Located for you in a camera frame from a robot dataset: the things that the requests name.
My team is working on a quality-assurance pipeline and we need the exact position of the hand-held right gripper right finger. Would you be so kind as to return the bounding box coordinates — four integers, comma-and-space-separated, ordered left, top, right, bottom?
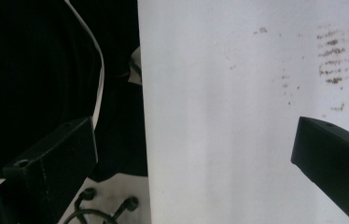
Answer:
290, 116, 349, 224

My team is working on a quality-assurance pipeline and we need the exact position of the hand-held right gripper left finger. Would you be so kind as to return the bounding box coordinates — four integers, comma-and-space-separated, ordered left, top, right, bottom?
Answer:
0, 116, 99, 224

